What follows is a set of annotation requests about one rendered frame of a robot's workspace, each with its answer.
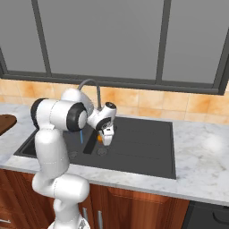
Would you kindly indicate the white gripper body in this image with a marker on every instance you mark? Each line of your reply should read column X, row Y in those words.
column 108, row 137

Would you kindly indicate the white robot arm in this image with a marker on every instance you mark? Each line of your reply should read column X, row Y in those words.
column 50, row 143

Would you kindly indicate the orange tangerine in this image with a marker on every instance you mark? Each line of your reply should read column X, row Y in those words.
column 99, row 138

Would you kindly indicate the black kitchen sink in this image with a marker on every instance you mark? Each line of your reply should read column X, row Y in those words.
column 140, row 146

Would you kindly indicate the grey curved sink faucet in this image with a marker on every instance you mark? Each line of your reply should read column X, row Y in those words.
column 89, row 80

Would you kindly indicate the brown wooden cutting board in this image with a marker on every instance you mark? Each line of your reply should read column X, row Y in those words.
column 5, row 122

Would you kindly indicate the blue water stream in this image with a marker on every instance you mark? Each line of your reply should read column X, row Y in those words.
column 81, row 137

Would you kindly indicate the wooden cupboard door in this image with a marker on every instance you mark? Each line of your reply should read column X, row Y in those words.
column 140, row 210
column 91, row 205

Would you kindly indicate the dark grey framed window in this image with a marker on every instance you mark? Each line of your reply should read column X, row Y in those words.
column 101, row 38

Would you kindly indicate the wooden drawer front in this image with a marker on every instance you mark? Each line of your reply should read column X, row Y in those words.
column 9, row 216

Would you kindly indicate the black dishwasher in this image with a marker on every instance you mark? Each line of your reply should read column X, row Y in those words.
column 208, row 216

